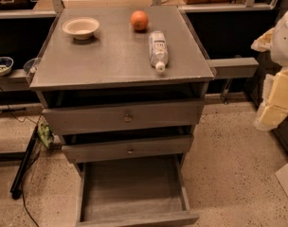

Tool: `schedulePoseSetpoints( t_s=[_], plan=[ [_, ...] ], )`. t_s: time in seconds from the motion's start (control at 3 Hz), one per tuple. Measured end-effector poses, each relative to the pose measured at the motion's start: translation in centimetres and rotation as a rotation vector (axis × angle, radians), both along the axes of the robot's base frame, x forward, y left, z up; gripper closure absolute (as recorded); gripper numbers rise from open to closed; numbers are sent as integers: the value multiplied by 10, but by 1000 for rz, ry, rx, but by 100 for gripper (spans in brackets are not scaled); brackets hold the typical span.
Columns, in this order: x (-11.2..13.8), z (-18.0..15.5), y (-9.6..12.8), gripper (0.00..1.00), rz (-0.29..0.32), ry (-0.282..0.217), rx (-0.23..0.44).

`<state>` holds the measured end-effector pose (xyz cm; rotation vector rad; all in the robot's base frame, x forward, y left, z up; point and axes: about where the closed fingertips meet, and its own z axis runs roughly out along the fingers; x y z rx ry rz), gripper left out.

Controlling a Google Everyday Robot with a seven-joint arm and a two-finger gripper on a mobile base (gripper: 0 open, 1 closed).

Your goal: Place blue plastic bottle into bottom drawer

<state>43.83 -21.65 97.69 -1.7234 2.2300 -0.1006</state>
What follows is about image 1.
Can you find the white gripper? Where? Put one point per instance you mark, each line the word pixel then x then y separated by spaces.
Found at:
pixel 285 43

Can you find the blue plastic bottle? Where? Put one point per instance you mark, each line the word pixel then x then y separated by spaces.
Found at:
pixel 159 55

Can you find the grey drawer cabinet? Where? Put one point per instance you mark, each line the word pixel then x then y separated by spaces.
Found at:
pixel 113 67

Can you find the top grey drawer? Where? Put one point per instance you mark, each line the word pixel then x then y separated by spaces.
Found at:
pixel 122 117

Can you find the grey drawer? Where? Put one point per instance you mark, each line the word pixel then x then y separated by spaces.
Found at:
pixel 125 149
pixel 139 192
pixel 122 117

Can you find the bottom grey drawer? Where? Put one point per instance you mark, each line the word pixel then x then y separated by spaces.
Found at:
pixel 139 192

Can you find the middle grey drawer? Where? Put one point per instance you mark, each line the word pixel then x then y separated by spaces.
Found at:
pixel 125 149

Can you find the grey side shelf beam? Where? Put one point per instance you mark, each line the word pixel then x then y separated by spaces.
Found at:
pixel 236 68

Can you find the orange fruit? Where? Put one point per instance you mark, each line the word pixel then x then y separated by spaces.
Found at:
pixel 139 20

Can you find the cream paper bowl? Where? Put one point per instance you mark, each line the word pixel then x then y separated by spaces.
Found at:
pixel 81 28

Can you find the green power strip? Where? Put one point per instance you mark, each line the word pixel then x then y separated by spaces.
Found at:
pixel 45 135

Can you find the clear plastic container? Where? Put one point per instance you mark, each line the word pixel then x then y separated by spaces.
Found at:
pixel 30 67

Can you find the blue patterned bowl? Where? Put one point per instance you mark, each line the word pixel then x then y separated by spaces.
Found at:
pixel 6 64

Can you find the black floor stand leg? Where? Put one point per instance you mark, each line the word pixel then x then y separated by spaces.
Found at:
pixel 16 189

